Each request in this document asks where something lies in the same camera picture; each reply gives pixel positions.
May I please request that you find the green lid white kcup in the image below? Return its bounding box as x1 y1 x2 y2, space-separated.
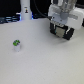
13 39 21 52

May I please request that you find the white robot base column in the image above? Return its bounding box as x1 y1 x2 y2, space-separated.
20 0 32 20

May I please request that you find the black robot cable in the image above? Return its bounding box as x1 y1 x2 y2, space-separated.
31 0 51 18

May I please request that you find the black kcup holder drawer box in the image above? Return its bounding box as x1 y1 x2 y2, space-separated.
50 23 74 40

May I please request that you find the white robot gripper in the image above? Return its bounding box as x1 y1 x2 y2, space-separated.
48 4 84 28

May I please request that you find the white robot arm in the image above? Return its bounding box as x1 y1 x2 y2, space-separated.
48 0 84 29

